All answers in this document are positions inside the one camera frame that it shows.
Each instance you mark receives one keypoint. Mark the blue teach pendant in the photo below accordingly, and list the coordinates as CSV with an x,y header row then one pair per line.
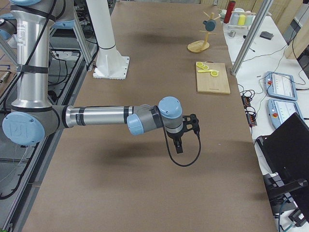
x,y
280,110
280,85

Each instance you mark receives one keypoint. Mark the blue teach pendant far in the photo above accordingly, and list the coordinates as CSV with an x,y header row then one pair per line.
x,y
280,85

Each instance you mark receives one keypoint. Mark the black laptop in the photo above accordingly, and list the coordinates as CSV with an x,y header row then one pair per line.
x,y
287,153

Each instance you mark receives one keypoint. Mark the aluminium frame post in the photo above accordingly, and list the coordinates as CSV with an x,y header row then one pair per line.
x,y
257,22

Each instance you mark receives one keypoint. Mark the lemon slice near handle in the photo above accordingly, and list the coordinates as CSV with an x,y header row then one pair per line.
x,y
200,64

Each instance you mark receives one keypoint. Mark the wooden cutting board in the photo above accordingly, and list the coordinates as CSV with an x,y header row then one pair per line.
x,y
209,84

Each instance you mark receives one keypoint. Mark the small steel cup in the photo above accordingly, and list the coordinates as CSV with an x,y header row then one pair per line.
x,y
232,33

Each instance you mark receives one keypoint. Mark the dark blue mug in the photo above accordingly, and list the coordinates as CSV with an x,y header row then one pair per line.
x,y
210,25

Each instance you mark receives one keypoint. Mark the lemon slice under knife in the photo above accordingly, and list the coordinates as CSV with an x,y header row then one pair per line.
x,y
214,73

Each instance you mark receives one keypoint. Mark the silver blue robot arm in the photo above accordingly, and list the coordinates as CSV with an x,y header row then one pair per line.
x,y
33,117

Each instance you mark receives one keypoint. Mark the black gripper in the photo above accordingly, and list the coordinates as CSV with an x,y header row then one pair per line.
x,y
175,136

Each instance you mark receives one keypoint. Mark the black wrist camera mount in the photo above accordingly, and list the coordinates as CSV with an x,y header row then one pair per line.
x,y
191,123

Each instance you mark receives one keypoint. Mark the yellow plastic knife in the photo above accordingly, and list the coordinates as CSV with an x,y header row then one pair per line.
x,y
203,71

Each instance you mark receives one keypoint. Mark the blue teach pendant near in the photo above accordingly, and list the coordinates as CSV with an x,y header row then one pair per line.
x,y
280,110

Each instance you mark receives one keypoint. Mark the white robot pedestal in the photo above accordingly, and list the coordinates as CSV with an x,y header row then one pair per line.
x,y
110,63

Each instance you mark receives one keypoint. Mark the red thermos bottle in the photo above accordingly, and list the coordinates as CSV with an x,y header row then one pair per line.
x,y
229,10

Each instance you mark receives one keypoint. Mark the yellow cup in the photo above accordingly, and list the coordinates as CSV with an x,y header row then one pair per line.
x,y
241,21

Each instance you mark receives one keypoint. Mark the wooden cup storage rack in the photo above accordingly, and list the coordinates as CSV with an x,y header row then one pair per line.
x,y
202,45

